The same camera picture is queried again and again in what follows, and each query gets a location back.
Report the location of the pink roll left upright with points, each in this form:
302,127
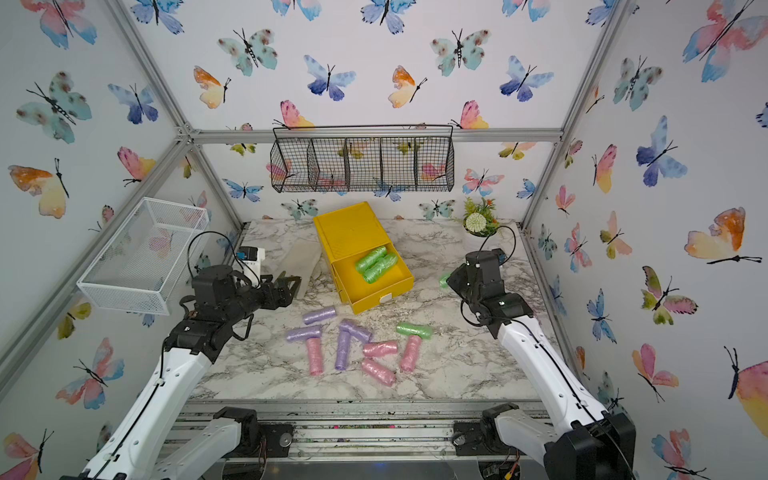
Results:
315,356

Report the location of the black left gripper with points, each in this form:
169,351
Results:
285,297

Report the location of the green roll top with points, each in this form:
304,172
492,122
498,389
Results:
443,281

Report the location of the green roll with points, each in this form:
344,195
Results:
443,281
380,268
422,331
370,259

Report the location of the yellow three-drawer box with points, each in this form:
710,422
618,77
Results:
350,235

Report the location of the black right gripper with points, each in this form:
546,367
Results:
456,279

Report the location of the pink roll right upright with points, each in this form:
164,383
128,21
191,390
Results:
411,353

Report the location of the beige green work glove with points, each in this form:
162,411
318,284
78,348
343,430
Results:
301,261

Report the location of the white mesh wall basket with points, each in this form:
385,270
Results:
140,265

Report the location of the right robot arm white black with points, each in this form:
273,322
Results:
558,384

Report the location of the pink roll centre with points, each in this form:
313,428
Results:
380,349

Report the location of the purple roll upright centre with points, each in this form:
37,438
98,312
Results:
343,349

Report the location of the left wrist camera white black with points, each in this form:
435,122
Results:
249,259

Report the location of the black wire wall basket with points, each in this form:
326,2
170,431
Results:
379,159

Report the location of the purple roll upper left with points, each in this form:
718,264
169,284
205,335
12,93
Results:
319,315

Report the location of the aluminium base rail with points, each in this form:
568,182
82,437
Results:
305,431

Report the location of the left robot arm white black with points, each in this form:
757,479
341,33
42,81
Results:
222,297

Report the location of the pink roll upright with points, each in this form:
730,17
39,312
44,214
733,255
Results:
411,353
315,356

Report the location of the white pot with green plant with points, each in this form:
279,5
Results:
479,217

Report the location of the pink roll bottom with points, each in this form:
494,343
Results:
378,372

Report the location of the purple roll angled centre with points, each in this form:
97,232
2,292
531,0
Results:
356,330

